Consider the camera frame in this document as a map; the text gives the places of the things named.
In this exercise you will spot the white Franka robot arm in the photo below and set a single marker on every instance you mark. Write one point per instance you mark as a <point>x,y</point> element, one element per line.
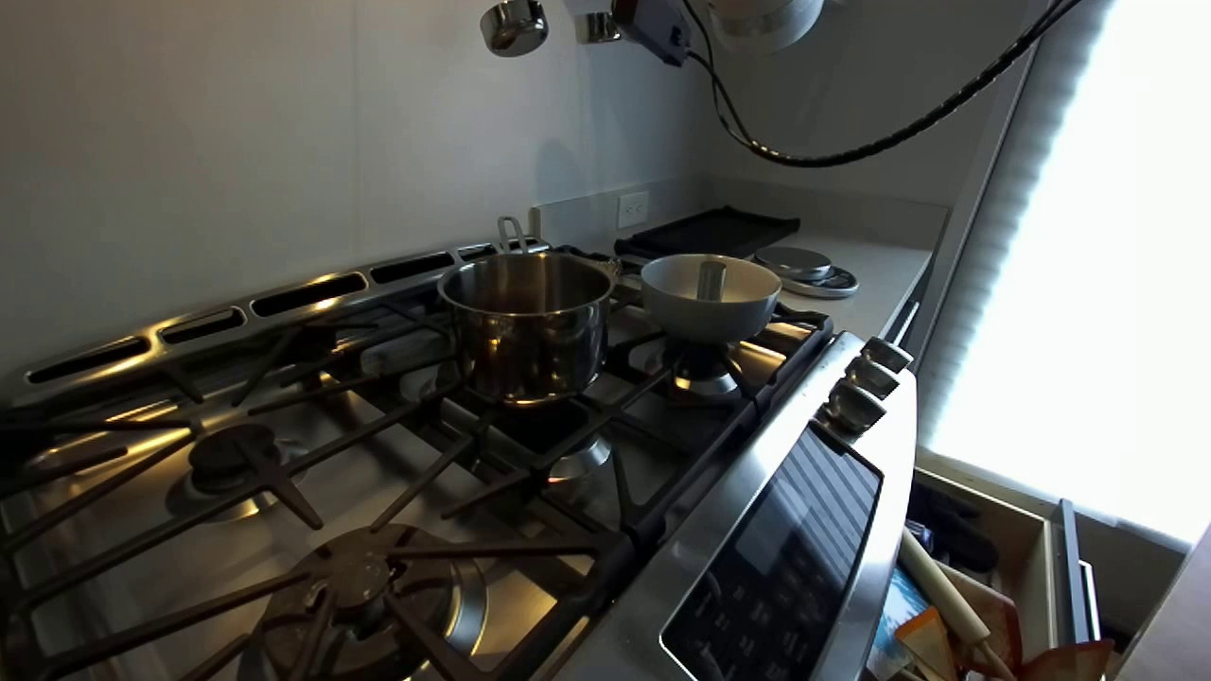
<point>761,15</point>

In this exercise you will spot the white wall outlet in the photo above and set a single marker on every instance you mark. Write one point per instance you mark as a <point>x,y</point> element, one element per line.
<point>634,208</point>

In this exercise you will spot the silver stove knob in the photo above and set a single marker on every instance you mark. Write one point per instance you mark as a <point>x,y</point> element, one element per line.
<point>874,381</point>
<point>852,411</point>
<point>891,353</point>

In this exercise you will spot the black tray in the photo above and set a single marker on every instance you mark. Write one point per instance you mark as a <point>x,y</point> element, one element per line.
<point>705,230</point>

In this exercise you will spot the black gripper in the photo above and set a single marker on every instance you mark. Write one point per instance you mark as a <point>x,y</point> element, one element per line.
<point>662,29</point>

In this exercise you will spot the stainless steel gas range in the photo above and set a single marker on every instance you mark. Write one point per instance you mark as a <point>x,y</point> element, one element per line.
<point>780,567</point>

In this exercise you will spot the wooden rolling pin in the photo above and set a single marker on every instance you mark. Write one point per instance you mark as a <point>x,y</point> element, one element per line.
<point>952,608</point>

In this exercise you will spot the white bowl with centre tube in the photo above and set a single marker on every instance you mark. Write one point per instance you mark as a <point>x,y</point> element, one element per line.
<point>705,309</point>

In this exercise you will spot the silver pot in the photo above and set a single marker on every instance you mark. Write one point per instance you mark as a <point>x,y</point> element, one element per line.
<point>525,333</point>

